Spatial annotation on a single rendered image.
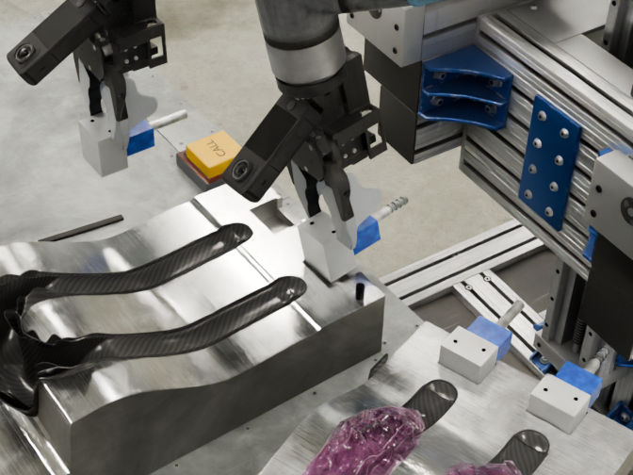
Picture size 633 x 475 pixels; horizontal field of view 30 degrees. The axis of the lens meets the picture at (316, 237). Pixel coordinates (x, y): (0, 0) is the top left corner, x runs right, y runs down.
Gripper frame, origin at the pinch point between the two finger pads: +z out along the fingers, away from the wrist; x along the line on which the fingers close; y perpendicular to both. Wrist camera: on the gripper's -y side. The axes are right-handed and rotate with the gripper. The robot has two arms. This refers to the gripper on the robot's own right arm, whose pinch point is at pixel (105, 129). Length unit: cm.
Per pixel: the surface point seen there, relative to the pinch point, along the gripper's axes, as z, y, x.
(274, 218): 8.8, 13.2, -16.1
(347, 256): 3.3, 12.6, -31.2
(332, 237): 0.3, 11.1, -30.3
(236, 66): 95, 95, 125
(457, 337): 7.0, 17.1, -44.8
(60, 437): 5.7, -23.4, -34.0
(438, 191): 95, 105, 53
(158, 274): 7.3, -3.8, -18.2
